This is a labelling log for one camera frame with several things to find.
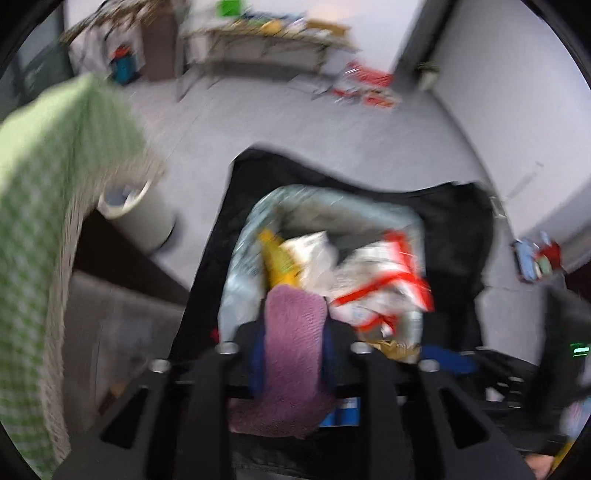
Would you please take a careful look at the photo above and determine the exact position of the brown cabinet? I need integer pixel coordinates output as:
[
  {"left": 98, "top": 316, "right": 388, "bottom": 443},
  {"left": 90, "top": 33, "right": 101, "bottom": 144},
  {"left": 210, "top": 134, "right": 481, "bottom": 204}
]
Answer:
[{"left": 141, "top": 13, "right": 179, "bottom": 82}]

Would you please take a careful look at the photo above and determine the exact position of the row of hanging dried food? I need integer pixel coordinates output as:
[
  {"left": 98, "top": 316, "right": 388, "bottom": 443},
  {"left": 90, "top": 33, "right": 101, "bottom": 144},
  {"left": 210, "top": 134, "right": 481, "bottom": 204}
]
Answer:
[{"left": 65, "top": 0, "right": 155, "bottom": 38}]

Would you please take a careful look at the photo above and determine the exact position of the small potted plant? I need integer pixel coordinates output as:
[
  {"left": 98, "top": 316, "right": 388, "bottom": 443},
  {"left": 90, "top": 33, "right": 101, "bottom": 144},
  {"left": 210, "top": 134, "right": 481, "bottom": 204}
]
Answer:
[{"left": 417, "top": 61, "right": 440, "bottom": 91}]

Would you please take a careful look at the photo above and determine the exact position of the red white snack packet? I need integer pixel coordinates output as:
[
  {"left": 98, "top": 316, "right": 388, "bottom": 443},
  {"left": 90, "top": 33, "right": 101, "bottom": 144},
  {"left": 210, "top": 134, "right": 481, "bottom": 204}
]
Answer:
[{"left": 330, "top": 230, "right": 435, "bottom": 334}]

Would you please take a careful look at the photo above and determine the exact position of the translucent trash bag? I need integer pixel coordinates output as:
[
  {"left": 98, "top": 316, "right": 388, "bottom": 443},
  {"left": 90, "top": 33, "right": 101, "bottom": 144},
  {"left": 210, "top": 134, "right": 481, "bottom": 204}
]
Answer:
[{"left": 217, "top": 185, "right": 431, "bottom": 361}]

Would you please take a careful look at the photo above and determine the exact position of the yellow snack packet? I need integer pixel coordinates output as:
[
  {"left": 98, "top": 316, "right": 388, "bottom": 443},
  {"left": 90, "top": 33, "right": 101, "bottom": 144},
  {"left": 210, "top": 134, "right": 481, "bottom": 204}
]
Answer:
[{"left": 257, "top": 228, "right": 305, "bottom": 289}]

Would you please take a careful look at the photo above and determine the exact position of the purple knitted cloth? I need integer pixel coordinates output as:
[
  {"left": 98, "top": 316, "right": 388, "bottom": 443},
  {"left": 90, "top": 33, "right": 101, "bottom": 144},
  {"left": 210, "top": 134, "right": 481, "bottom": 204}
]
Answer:
[{"left": 228, "top": 285, "right": 339, "bottom": 439}]

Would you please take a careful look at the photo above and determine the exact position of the cardboard box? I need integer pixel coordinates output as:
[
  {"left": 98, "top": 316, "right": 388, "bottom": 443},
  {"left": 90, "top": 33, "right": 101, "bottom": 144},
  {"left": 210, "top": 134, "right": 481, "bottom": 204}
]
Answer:
[{"left": 305, "top": 19, "right": 352, "bottom": 38}]

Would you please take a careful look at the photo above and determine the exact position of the blue box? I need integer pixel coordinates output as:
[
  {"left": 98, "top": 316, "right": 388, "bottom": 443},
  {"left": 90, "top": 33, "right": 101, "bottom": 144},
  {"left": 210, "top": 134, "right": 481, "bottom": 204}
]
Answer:
[{"left": 514, "top": 239, "right": 539, "bottom": 283}]

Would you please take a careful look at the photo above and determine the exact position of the red blue container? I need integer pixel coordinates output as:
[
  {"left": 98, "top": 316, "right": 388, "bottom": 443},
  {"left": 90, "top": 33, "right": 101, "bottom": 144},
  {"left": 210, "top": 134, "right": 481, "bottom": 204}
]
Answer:
[{"left": 110, "top": 45, "right": 140, "bottom": 86}]

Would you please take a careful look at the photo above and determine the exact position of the white waste bin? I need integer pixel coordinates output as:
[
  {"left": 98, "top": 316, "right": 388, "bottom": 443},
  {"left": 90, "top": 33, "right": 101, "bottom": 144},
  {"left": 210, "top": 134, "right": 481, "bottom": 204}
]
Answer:
[{"left": 96, "top": 179, "right": 178, "bottom": 254}]

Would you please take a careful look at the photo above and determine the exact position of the pale green white wrapper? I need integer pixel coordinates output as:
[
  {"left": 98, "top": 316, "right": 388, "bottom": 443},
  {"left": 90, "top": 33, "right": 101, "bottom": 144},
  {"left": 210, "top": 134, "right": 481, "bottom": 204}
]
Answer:
[{"left": 281, "top": 231, "right": 335, "bottom": 292}]

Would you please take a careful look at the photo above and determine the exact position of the green checked tablecloth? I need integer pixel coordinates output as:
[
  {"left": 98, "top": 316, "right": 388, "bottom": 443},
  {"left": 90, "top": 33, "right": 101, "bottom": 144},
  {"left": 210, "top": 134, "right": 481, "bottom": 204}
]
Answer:
[{"left": 0, "top": 74, "right": 163, "bottom": 480}]

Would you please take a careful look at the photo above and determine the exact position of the sliding glass door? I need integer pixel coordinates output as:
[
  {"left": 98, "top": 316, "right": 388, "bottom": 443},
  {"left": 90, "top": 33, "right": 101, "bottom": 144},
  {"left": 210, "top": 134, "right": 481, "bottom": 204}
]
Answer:
[{"left": 0, "top": 9, "right": 75, "bottom": 121}]

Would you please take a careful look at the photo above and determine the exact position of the folding table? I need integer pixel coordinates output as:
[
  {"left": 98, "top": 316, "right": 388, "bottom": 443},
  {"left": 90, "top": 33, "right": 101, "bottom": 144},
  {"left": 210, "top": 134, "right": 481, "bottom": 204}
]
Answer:
[{"left": 184, "top": 18, "right": 360, "bottom": 75}]

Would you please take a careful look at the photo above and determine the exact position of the red box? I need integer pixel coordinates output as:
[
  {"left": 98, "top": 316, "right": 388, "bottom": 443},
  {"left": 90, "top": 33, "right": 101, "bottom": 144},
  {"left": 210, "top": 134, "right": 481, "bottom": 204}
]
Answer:
[{"left": 538, "top": 241, "right": 563, "bottom": 274}]

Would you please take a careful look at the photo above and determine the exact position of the gold snack packet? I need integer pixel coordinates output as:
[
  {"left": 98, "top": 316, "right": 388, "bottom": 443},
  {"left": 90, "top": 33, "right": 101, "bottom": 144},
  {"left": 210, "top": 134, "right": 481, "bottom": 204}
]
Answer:
[{"left": 368, "top": 339, "right": 422, "bottom": 364}]

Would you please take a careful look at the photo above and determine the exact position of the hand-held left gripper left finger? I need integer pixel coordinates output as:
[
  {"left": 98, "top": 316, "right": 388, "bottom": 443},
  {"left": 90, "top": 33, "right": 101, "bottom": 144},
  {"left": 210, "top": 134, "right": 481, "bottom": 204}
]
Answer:
[{"left": 53, "top": 323, "right": 269, "bottom": 480}]

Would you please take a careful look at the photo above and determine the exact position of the red plastic basket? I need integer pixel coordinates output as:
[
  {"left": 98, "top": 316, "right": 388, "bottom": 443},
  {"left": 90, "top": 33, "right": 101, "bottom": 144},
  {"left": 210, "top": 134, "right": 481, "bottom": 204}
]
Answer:
[{"left": 346, "top": 62, "right": 396, "bottom": 89}]

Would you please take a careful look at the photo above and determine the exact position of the metal drying rack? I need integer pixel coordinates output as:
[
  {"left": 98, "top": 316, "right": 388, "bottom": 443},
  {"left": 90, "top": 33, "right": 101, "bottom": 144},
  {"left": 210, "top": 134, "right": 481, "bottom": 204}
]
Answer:
[{"left": 60, "top": 0, "right": 195, "bottom": 100}]

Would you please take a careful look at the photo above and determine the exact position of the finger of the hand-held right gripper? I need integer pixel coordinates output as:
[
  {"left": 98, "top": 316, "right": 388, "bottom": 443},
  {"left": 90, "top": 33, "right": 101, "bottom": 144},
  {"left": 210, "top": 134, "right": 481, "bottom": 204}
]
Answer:
[{"left": 421, "top": 345, "right": 478, "bottom": 376}]

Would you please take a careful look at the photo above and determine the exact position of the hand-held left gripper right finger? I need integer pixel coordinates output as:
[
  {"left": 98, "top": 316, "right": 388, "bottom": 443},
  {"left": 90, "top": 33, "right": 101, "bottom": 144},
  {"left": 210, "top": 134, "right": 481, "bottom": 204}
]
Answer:
[{"left": 323, "top": 320, "right": 536, "bottom": 480}]

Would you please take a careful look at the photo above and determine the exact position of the black fabric bag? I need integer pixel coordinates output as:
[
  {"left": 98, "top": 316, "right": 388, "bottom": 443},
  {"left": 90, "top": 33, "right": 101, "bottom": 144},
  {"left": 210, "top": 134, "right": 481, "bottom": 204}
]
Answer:
[{"left": 168, "top": 148, "right": 497, "bottom": 480}]

